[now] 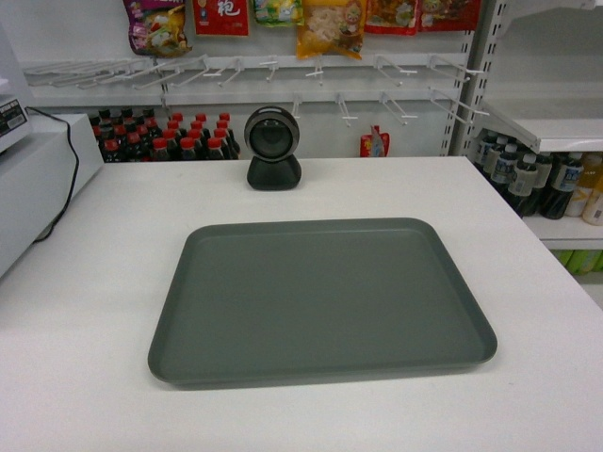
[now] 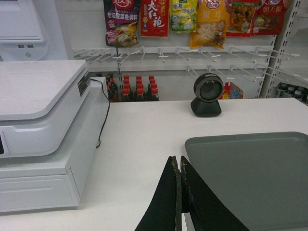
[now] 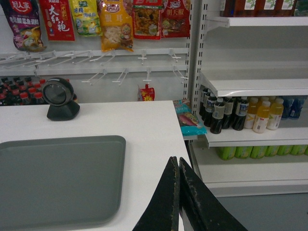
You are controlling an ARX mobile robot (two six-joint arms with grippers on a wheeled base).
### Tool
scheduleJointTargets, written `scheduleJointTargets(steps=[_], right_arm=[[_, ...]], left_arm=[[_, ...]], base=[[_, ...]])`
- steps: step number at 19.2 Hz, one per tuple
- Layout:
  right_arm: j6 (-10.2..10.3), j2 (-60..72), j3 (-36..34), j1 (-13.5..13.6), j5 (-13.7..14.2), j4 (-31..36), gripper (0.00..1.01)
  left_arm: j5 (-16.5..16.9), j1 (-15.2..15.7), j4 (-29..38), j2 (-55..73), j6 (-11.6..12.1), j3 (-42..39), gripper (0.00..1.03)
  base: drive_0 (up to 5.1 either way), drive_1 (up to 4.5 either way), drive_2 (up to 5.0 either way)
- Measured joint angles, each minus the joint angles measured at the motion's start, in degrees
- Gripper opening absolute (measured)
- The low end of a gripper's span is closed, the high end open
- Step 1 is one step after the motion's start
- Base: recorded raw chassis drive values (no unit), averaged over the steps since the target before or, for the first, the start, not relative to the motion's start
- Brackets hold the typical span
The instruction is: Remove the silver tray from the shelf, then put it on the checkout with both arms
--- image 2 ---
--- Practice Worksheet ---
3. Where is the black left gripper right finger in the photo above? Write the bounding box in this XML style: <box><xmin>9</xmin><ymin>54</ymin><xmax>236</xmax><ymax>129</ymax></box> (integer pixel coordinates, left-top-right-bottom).
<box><xmin>180</xmin><ymin>156</ymin><xmax>249</xmax><ymax>231</ymax></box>

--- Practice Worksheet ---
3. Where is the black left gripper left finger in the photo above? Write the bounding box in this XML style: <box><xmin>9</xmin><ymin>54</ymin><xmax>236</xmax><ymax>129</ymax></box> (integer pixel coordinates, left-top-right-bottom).
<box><xmin>135</xmin><ymin>156</ymin><xmax>182</xmax><ymax>231</ymax></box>

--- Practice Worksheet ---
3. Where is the grey silver serving tray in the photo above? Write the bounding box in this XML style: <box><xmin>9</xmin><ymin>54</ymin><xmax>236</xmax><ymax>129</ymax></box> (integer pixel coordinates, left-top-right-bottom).
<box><xmin>185</xmin><ymin>132</ymin><xmax>308</xmax><ymax>231</ymax></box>

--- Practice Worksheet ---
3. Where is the white checkout counter table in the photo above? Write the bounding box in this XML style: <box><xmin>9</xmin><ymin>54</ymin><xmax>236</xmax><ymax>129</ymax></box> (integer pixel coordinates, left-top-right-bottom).
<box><xmin>0</xmin><ymin>98</ymin><xmax>308</xmax><ymax>231</ymax></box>

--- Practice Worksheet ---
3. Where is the black round barcode scanner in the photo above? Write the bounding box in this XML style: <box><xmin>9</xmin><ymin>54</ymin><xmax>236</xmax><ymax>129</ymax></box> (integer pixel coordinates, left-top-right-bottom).
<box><xmin>191</xmin><ymin>73</ymin><xmax>223</xmax><ymax>117</ymax></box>

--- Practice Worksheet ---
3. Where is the white cash register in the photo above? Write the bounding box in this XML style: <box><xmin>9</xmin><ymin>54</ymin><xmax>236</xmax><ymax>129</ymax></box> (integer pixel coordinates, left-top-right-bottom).
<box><xmin>0</xmin><ymin>60</ymin><xmax>110</xmax><ymax>213</ymax></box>

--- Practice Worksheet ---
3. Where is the white peg hook rack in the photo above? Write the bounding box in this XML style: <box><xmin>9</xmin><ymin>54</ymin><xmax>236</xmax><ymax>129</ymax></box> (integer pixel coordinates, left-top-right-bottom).
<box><xmin>71</xmin><ymin>34</ymin><xmax>308</xmax><ymax>85</ymax></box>

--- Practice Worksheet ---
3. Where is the yellow orange snack bag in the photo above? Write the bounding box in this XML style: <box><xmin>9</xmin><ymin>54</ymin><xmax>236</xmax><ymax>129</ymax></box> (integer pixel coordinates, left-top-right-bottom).
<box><xmin>190</xmin><ymin>0</ymin><xmax>233</xmax><ymax>49</ymax></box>

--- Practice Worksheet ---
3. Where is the red seasoning packet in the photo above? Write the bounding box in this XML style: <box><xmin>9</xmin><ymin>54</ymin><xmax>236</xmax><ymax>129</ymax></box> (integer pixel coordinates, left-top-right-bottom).
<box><xmin>140</xmin><ymin>0</ymin><xmax>169</xmax><ymax>38</ymax></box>

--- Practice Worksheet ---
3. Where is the purple snack bag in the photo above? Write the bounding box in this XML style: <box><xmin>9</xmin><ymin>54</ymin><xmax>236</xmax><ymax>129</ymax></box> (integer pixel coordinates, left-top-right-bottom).
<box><xmin>103</xmin><ymin>0</ymin><xmax>141</xmax><ymax>48</ymax></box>

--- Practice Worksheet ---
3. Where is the black power cable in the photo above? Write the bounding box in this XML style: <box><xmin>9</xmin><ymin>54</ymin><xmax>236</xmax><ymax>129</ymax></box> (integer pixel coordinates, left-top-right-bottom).
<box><xmin>89</xmin><ymin>78</ymin><xmax>111</xmax><ymax>149</ymax></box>

